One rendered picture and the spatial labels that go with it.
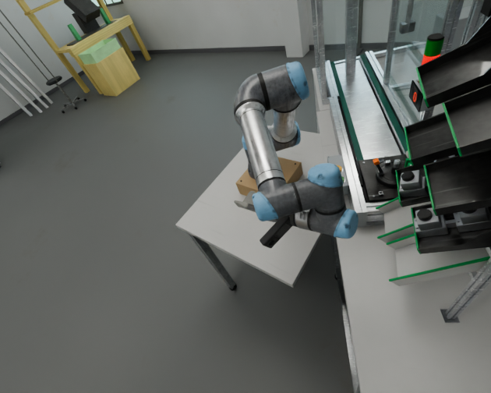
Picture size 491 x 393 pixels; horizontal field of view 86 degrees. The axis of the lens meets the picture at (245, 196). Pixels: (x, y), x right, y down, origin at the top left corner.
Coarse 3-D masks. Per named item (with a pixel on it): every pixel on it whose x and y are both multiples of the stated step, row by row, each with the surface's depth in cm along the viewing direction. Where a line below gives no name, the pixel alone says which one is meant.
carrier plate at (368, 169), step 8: (360, 160) 121; (368, 160) 120; (384, 160) 118; (392, 160) 116; (400, 160) 115; (360, 168) 118; (368, 168) 117; (368, 176) 114; (368, 184) 111; (376, 184) 110; (368, 192) 109; (376, 192) 108; (384, 192) 107; (392, 192) 106; (376, 200) 106; (384, 200) 105
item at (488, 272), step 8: (480, 24) 53; (488, 264) 59; (480, 272) 63; (488, 272) 60; (472, 280) 66; (480, 280) 63; (488, 280) 62; (472, 288) 67; (480, 288) 66; (464, 296) 71; (472, 296) 70; (456, 304) 77; (464, 304) 74; (448, 312) 82; (456, 312) 78; (448, 320) 83; (456, 320) 82
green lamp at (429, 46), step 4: (428, 40) 89; (440, 40) 87; (428, 44) 89; (432, 44) 88; (436, 44) 88; (440, 44) 88; (428, 48) 90; (432, 48) 89; (436, 48) 89; (440, 48) 89; (424, 52) 93; (428, 52) 91; (432, 52) 90; (436, 52) 90; (440, 52) 90; (428, 56) 92; (432, 56) 91
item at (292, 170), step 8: (280, 160) 140; (288, 160) 138; (288, 168) 134; (296, 168) 133; (248, 176) 138; (288, 176) 130; (296, 176) 135; (240, 184) 136; (248, 184) 134; (240, 192) 141; (248, 192) 136; (256, 192) 131
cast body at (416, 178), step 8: (408, 176) 72; (416, 176) 72; (424, 176) 74; (400, 184) 74; (408, 184) 72; (416, 184) 71; (424, 184) 72; (400, 192) 76; (408, 192) 75; (416, 192) 74; (424, 192) 73
